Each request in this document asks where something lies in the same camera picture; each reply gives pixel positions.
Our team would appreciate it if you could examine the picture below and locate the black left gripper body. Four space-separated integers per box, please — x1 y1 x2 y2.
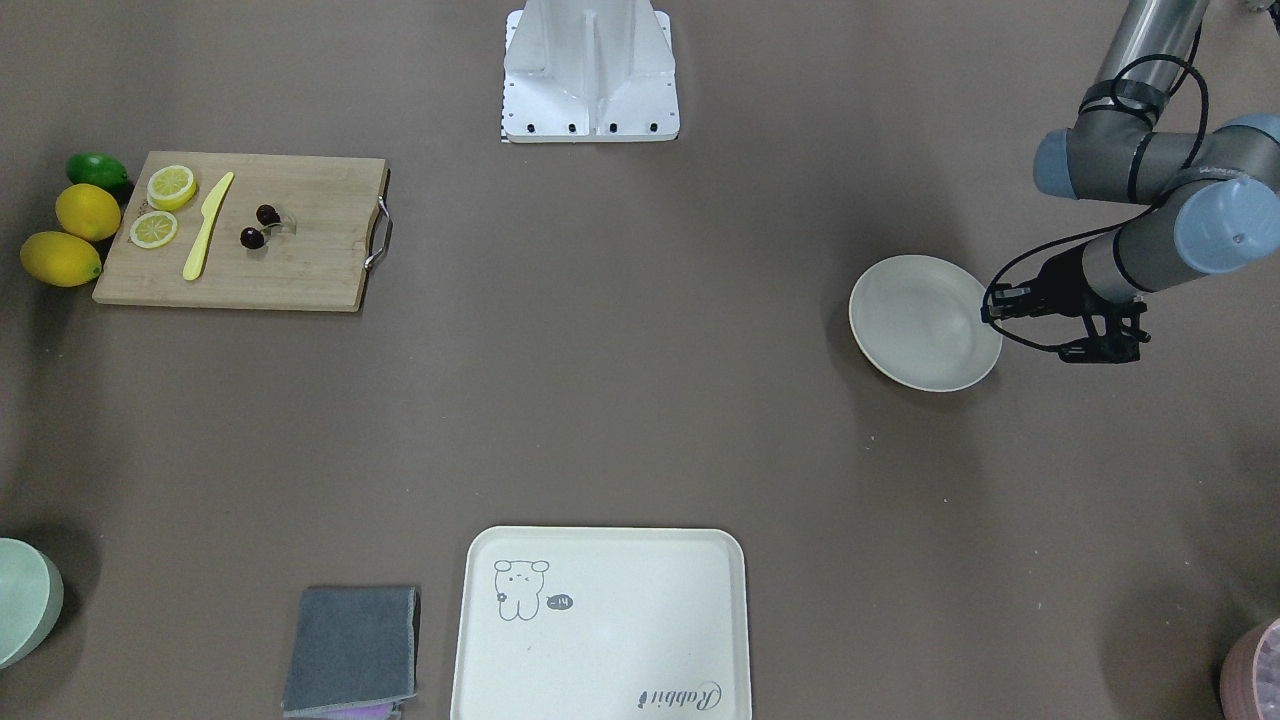
980 245 1149 364

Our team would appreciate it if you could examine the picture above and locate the cream round plate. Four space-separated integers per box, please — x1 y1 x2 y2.
847 254 1004 393

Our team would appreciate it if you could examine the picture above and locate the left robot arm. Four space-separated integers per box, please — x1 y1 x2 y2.
980 1 1279 364

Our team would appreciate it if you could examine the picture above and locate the white rabbit tray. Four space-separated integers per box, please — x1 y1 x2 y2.
451 527 754 719

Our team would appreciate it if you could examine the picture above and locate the dark red cherry upper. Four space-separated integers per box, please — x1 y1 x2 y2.
255 204 283 228

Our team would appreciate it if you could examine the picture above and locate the dark red cherry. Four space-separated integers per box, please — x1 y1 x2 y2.
255 204 283 228
239 227 268 250

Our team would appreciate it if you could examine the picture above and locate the dark red cherry lower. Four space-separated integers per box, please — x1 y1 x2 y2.
239 227 268 250

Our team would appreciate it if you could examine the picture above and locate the pink bowl with ice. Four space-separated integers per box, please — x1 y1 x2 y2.
1219 618 1279 719

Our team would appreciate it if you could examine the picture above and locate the bamboo cutting board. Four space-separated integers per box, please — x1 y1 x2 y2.
93 150 390 313

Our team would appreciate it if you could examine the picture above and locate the grey folded cloth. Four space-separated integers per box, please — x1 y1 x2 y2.
282 585 419 719

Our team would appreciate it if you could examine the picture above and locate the yellow plastic knife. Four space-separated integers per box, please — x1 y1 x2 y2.
180 170 236 282

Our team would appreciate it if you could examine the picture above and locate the lemon half upper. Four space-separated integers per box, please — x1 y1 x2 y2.
146 164 198 213

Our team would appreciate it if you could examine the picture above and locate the lemon half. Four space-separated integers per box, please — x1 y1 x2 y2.
128 210 180 250
146 164 198 213

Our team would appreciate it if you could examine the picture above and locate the lemon half lower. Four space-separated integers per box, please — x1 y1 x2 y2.
128 210 180 250

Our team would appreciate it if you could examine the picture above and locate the whole yellow lemon upper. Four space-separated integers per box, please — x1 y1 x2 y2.
54 183 122 243

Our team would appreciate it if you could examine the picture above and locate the whole yellow lemon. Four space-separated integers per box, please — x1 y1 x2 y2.
20 231 102 288
54 183 122 243

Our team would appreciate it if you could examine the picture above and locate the green lime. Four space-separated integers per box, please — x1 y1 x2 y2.
64 152 132 193

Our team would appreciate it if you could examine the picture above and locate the whole yellow lemon lower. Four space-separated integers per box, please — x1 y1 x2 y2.
20 231 102 288

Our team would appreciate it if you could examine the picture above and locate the mint green bowl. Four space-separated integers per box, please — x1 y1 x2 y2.
1 538 64 669

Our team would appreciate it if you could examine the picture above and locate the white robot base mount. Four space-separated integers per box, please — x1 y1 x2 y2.
500 1 681 143

